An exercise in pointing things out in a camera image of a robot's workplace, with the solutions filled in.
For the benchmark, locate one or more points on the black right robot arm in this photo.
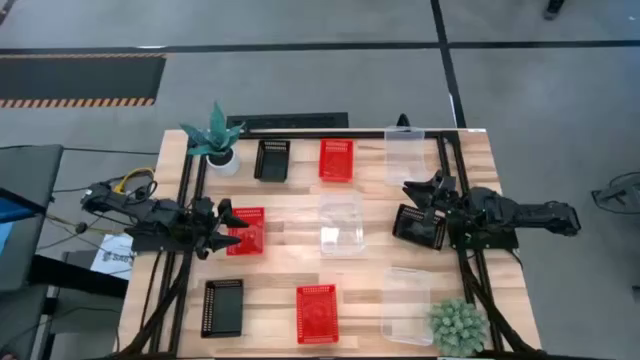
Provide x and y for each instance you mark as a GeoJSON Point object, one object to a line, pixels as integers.
{"type": "Point", "coordinates": [525, 215]}

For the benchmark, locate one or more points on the small black cone stand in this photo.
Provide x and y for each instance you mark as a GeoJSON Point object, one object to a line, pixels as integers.
{"type": "Point", "coordinates": [403, 121]}

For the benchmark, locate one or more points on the white printed paper sheet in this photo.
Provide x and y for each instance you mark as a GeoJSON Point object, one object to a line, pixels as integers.
{"type": "Point", "coordinates": [114, 255]}

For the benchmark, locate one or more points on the red plastic basket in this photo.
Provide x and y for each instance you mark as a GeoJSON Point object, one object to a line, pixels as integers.
{"type": "Point", "coordinates": [252, 235]}
{"type": "Point", "coordinates": [317, 315]}
{"type": "Point", "coordinates": [336, 165]}

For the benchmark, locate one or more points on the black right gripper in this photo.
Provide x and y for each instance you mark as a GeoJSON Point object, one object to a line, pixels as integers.
{"type": "Point", "coordinates": [445, 192]}

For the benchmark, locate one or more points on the black slotted bar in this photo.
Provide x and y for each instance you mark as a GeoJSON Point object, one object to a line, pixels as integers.
{"type": "Point", "coordinates": [287, 121]}

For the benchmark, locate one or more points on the black caster foot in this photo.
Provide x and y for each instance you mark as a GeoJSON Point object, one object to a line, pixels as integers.
{"type": "Point", "coordinates": [554, 9]}

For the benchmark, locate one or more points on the teal plant in white pot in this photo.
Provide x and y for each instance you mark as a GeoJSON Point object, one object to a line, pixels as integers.
{"type": "Point", "coordinates": [217, 132]}

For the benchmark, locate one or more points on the black hazard-striped floor mat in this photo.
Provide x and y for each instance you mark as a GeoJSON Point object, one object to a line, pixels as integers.
{"type": "Point", "coordinates": [80, 80]}

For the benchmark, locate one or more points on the black plastic basket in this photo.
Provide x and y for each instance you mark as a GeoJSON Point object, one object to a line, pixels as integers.
{"type": "Point", "coordinates": [223, 310]}
{"type": "Point", "coordinates": [272, 167]}
{"type": "Point", "coordinates": [417, 231]}

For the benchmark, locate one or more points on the clear plastic basket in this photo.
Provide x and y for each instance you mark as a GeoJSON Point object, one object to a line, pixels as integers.
{"type": "Point", "coordinates": [406, 305]}
{"type": "Point", "coordinates": [404, 157]}
{"type": "Point", "coordinates": [341, 225]}

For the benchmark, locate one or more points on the grey cabinet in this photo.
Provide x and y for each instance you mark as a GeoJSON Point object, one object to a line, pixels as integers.
{"type": "Point", "coordinates": [27, 170]}

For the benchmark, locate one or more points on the green succulent plant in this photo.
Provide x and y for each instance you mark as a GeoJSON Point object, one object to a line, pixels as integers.
{"type": "Point", "coordinates": [457, 327]}

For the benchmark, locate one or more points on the black chair base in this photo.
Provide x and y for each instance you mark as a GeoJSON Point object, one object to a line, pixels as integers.
{"type": "Point", "coordinates": [620, 192]}

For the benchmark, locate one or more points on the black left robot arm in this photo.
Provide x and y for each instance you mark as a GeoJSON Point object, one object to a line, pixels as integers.
{"type": "Point", "coordinates": [160, 215]}

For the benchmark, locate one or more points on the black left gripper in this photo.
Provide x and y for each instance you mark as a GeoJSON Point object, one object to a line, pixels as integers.
{"type": "Point", "coordinates": [205, 225]}

